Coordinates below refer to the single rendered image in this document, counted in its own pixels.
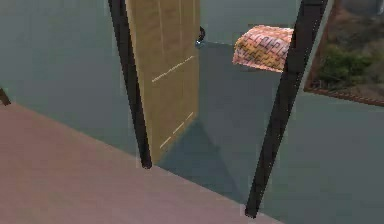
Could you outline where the black door frame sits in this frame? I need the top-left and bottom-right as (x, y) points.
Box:
(107, 0), (330, 219)

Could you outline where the brown wooden furniture leg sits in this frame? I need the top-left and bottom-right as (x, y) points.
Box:
(0, 87), (12, 107)

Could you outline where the framed landscape picture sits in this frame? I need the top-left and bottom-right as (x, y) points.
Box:
(303, 0), (384, 108)

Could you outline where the pink patterned bed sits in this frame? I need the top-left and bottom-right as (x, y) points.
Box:
(232, 24), (295, 73)

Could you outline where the tan wooden room door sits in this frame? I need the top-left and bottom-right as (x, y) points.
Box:
(124, 0), (202, 165)

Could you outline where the black door handle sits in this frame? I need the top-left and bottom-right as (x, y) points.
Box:
(195, 25), (206, 48)

